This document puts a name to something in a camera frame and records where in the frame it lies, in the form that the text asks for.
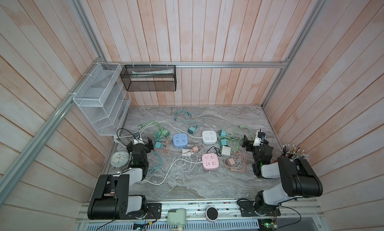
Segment green charger plug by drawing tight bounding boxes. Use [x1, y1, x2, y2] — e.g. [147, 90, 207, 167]
[162, 129, 170, 137]

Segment beige charger plug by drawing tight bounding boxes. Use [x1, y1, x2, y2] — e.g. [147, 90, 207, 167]
[226, 158, 236, 167]

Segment white square charger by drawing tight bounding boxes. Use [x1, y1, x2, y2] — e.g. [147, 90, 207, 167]
[221, 146, 232, 157]

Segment white charger plug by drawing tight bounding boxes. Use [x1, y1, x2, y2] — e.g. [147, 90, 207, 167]
[182, 149, 194, 157]

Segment pink power strip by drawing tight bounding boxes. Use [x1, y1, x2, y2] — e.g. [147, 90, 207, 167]
[202, 153, 219, 171]

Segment pink charger plug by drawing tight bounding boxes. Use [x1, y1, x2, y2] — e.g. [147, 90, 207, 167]
[191, 146, 200, 154]

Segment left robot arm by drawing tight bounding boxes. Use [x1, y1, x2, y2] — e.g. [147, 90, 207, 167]
[87, 138, 154, 220]

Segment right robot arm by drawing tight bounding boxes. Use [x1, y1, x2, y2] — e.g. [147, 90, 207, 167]
[242, 132, 323, 216]

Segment white round clock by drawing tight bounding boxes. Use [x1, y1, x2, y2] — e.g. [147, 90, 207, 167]
[110, 151, 130, 168]

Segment red pencil cup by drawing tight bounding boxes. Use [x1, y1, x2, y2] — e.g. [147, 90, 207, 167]
[281, 144, 310, 162]

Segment blue power strip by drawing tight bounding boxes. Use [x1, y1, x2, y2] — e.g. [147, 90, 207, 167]
[173, 133, 189, 148]

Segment white power strip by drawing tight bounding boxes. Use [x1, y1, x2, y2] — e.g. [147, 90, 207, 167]
[202, 130, 218, 145]

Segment black mesh basket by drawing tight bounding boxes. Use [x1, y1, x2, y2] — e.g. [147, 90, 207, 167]
[120, 64, 177, 92]

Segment white box device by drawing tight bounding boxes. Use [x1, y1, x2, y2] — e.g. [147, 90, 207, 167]
[167, 209, 187, 231]

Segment black round speaker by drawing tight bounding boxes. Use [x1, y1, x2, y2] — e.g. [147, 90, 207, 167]
[205, 206, 219, 222]

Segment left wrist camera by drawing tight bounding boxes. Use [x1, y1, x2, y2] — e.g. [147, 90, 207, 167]
[133, 132, 144, 145]

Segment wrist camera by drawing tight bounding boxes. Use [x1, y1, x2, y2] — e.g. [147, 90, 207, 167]
[133, 132, 144, 145]
[253, 130, 268, 147]

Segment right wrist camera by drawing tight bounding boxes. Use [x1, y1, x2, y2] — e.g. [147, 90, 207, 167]
[253, 130, 268, 147]

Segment pink usb cable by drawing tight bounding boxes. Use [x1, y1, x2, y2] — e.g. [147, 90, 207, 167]
[221, 151, 248, 173]

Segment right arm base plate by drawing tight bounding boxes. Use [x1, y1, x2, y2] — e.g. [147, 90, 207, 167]
[237, 199, 281, 217]

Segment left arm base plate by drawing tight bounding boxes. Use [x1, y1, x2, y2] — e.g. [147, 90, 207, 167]
[142, 203, 162, 220]

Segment white wire shelf rack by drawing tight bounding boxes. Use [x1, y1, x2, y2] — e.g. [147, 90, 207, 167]
[73, 62, 132, 136]

